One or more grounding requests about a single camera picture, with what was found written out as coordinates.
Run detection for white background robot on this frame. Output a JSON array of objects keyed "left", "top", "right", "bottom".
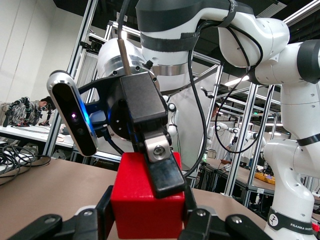
[{"left": 214, "top": 121, "right": 266, "bottom": 152}]

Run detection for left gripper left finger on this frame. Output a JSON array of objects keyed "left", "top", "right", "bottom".
[{"left": 7, "top": 184, "right": 116, "bottom": 240}]

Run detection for white work table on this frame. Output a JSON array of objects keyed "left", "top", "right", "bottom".
[{"left": 0, "top": 124, "right": 76, "bottom": 150}]

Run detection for yellow bowl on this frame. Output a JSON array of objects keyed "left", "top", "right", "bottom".
[{"left": 254, "top": 171, "right": 276, "bottom": 185}]

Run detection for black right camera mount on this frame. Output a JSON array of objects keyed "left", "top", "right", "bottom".
[{"left": 77, "top": 74, "right": 126, "bottom": 131}]

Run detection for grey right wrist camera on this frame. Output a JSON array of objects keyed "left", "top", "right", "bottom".
[{"left": 46, "top": 69, "right": 99, "bottom": 157}]

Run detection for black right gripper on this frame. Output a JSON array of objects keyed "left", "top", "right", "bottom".
[{"left": 107, "top": 71, "right": 187, "bottom": 200}]

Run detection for person in patterned top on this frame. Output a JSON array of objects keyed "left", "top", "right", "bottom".
[{"left": 0, "top": 96, "right": 55, "bottom": 126}]

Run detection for person in white top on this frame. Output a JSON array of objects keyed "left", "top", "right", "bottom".
[{"left": 210, "top": 102, "right": 223, "bottom": 127}]

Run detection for tall aluminium frame post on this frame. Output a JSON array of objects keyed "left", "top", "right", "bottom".
[
  {"left": 224, "top": 82, "right": 259, "bottom": 199},
  {"left": 42, "top": 0, "right": 99, "bottom": 156}
]

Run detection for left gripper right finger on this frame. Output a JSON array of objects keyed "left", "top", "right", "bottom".
[{"left": 176, "top": 186, "right": 276, "bottom": 240}]

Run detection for red block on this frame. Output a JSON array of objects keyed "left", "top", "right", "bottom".
[{"left": 109, "top": 151, "right": 186, "bottom": 240}]

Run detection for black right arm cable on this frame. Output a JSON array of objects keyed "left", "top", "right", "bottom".
[{"left": 116, "top": 0, "right": 276, "bottom": 178}]

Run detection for tangled black cables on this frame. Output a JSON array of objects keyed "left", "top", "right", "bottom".
[{"left": 0, "top": 143, "right": 52, "bottom": 187}]

